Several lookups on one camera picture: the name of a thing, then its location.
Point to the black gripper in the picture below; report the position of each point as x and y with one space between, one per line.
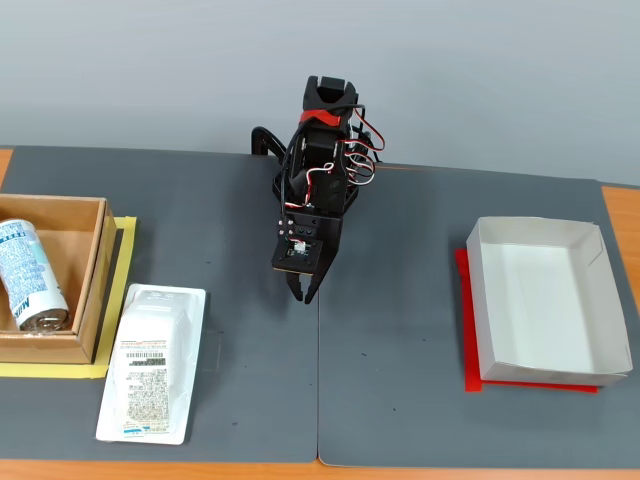
327 231

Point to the white packaged sandwich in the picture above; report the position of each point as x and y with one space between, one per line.
150 370

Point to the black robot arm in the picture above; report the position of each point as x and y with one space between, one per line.
320 145

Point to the red tape on arm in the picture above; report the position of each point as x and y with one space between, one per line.
322 117

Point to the gray mat under cardboard box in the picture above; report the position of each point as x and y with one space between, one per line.
240 350

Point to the gray mat under white box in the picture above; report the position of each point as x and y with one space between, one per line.
400 325

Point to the brown cardboard box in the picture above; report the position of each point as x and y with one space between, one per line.
90 280

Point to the white gray paper box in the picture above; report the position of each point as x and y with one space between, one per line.
540 295

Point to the black table clamp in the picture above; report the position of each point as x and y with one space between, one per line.
262 140

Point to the red tape marking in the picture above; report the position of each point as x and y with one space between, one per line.
470 350

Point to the small wrist camera board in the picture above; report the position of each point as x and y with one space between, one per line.
298 248

